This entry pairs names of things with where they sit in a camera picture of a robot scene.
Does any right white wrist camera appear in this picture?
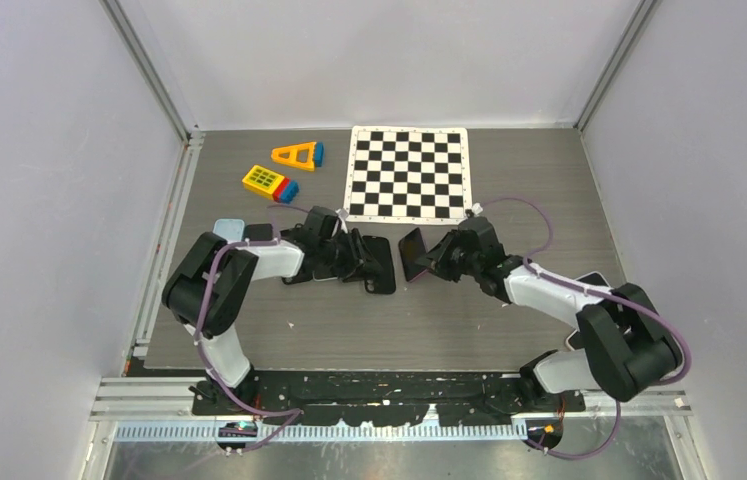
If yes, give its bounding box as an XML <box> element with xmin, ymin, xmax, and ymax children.
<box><xmin>466</xmin><ymin>203</ymin><xmax>483</xmax><ymax>218</ymax></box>

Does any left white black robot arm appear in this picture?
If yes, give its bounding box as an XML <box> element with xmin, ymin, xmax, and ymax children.
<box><xmin>161</xmin><ymin>206</ymin><xmax>396</xmax><ymax>414</ymax></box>

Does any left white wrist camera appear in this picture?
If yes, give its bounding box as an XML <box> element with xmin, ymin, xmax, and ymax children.
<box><xmin>336</xmin><ymin>208</ymin><xmax>349</xmax><ymax>233</ymax></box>

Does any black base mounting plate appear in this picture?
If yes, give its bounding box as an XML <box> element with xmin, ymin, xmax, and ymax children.
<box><xmin>189</xmin><ymin>371</ymin><xmax>585</xmax><ymax>427</ymax></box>

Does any black phone on table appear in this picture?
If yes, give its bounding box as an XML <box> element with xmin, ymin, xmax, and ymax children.
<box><xmin>242</xmin><ymin>223</ymin><xmax>274</xmax><ymax>242</ymax></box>

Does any phone with pink edge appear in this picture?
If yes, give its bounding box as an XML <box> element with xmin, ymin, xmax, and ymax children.
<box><xmin>564</xmin><ymin>331</ymin><xmax>584</xmax><ymax>351</ymax></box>

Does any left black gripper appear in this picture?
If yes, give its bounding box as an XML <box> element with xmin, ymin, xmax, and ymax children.
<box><xmin>318</xmin><ymin>228</ymin><xmax>382</xmax><ymax>282</ymax></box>

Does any phone with white edge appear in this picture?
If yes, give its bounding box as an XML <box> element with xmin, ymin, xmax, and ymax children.
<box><xmin>577</xmin><ymin>271</ymin><xmax>611</xmax><ymax>288</ymax></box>

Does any orange triangle toy block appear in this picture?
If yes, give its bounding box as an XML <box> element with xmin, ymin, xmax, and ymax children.
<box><xmin>271</xmin><ymin>141</ymin><xmax>325</xmax><ymax>172</ymax></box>

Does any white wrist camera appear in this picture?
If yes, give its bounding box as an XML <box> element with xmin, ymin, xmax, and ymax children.
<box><xmin>466</xmin><ymin>203</ymin><xmax>483</xmax><ymax>218</ymax></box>
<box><xmin>336</xmin><ymin>208</ymin><xmax>349</xmax><ymax>233</ymax></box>

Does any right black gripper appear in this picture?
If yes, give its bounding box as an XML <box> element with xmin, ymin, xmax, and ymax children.
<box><xmin>416</xmin><ymin>228</ymin><xmax>482</xmax><ymax>283</ymax></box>

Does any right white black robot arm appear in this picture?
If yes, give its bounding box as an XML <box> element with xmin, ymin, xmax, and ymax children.
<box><xmin>416</xmin><ymin>217</ymin><xmax>688</xmax><ymax>411</ymax></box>

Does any black white checkerboard mat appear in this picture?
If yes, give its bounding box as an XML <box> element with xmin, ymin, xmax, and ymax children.
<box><xmin>343</xmin><ymin>126</ymin><xmax>473</xmax><ymax>225</ymax></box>

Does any purple edged bare phone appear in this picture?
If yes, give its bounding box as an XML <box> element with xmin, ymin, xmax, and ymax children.
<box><xmin>398</xmin><ymin>227</ymin><xmax>427</xmax><ymax>282</ymax></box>

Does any yellow red blue toy block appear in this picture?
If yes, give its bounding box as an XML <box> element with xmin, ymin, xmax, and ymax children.
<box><xmin>241</xmin><ymin>165</ymin><xmax>300</xmax><ymax>204</ymax></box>

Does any white edged bare phone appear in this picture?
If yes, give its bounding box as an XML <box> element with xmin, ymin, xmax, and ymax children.
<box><xmin>312</xmin><ymin>264</ymin><xmax>338</xmax><ymax>282</ymax></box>

